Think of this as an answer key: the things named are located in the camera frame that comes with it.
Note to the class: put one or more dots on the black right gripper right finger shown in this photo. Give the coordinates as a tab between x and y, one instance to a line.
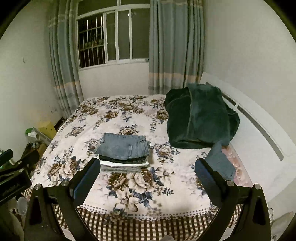
253	222

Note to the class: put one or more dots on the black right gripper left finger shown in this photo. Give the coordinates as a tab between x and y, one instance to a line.
41	222

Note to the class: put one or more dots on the light blue denim shorts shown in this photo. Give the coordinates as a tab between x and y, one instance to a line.
123	147

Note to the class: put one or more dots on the pink pillow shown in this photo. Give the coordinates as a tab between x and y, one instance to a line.
241	177

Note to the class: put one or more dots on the brown cardboard box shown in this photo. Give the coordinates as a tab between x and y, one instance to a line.
41	150

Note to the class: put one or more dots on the grey folded garment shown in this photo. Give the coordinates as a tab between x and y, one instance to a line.
120	169

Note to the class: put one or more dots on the green white plastic bag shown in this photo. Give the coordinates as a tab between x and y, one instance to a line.
33	134

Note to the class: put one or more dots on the dark folded jeans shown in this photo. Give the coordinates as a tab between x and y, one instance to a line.
139	160

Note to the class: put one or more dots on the white bed headboard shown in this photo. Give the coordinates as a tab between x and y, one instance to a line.
267	152

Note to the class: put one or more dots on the yellow cardboard box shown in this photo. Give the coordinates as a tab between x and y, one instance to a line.
47	128

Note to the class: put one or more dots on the floral bed sheet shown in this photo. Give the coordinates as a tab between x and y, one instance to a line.
130	202

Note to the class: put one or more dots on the dark green plush blanket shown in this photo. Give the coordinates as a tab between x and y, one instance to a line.
198	117

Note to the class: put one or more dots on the left teal curtain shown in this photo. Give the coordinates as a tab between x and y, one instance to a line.
63	59

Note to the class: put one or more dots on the teal curtain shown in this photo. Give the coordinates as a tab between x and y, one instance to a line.
176	44
63	59

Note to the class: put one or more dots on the window with metal bars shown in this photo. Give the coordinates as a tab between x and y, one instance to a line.
111	32

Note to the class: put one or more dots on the right teal curtain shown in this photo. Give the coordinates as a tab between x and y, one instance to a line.
176	44

